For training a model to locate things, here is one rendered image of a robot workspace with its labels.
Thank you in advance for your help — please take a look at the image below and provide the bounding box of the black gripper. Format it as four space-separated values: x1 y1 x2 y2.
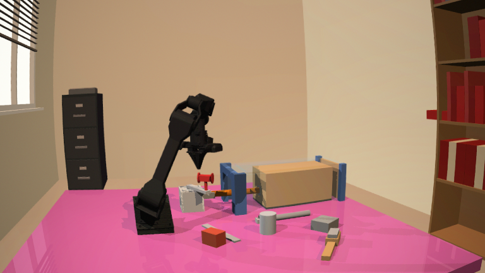
179 128 222 170

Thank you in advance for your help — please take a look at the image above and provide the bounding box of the beige flat bar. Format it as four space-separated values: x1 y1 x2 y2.
201 224 241 243

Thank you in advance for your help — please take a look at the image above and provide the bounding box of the grey cylinder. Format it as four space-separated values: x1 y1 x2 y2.
260 210 277 236

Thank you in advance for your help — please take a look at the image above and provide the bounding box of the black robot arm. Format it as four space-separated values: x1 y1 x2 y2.
135 94 215 225

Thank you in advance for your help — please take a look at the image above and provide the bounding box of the beige cube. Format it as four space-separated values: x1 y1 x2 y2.
311 215 339 233

